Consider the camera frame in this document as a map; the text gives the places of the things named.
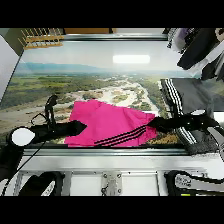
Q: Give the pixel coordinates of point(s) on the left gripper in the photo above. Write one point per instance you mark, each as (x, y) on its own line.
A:
(75, 128)

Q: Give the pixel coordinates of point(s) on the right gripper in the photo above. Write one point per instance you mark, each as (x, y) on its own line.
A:
(161, 124)

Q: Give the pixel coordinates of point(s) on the pink garment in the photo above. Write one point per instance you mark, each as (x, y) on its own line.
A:
(106, 125)

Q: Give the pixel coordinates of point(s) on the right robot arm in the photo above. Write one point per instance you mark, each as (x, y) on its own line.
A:
(200, 120)

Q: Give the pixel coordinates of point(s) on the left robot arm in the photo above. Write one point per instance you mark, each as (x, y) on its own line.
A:
(23, 137)

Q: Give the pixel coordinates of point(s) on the grey striped pants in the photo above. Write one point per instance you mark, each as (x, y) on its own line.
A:
(190, 95)

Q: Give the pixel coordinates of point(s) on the heap of clothes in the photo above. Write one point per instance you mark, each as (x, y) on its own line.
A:
(176, 40)

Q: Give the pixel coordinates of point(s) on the brown clothes hanger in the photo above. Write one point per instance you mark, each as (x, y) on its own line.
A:
(43, 45)
(45, 38)

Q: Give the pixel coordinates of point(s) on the black garment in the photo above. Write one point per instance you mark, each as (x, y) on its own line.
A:
(200, 46)

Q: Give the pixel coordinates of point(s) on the silver frame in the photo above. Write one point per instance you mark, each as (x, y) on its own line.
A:
(113, 183)

